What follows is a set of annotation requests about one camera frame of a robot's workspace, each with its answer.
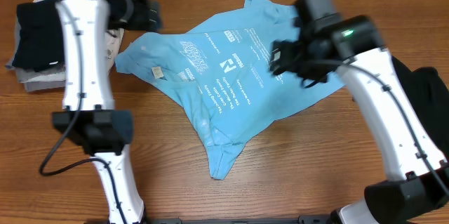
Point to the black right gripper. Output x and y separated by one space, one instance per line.
280 62

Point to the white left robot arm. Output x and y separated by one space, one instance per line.
88 117

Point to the grey folded garment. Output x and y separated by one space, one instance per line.
36 81

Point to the black folded garment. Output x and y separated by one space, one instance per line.
41 40

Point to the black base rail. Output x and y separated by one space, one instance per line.
238 221

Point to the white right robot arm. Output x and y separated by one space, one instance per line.
417 171

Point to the black crumpled garment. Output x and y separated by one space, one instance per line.
428 95

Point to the light blue printed t-shirt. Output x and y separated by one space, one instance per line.
219 74

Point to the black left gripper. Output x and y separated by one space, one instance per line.
143 19

